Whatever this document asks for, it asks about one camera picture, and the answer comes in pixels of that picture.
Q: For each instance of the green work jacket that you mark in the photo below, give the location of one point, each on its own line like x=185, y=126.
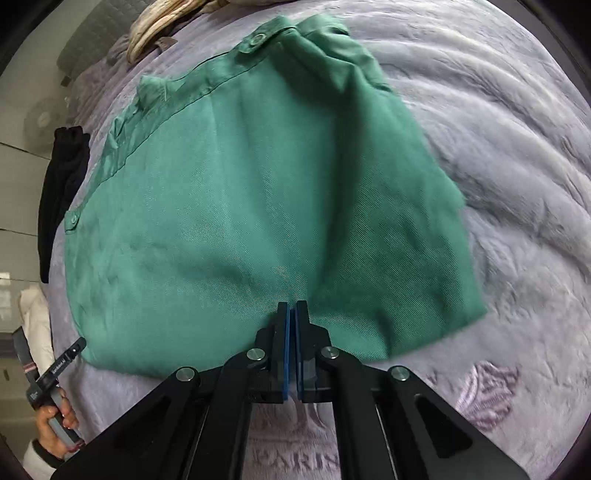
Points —
x=258, y=217

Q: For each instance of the grey brown cloth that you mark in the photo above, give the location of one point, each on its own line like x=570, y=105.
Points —
x=164, y=44

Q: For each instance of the white puffer jacket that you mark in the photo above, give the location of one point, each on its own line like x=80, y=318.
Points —
x=37, y=318

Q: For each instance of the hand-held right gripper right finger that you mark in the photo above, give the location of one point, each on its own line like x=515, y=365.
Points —
x=302, y=350

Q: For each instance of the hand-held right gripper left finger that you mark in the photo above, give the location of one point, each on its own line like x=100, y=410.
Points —
x=281, y=350

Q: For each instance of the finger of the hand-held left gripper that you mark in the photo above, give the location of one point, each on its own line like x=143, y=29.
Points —
x=69, y=354

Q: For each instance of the grey quilted headboard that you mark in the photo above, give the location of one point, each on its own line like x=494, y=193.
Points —
x=92, y=37

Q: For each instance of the purple plush blanket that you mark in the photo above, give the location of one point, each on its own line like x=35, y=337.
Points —
x=485, y=207

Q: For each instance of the cream striped cloth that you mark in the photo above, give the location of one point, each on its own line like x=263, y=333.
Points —
x=161, y=18

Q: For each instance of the person's left hand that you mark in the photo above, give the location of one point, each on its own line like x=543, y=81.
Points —
x=51, y=436

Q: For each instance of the black garment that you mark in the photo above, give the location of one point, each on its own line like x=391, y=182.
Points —
x=62, y=194

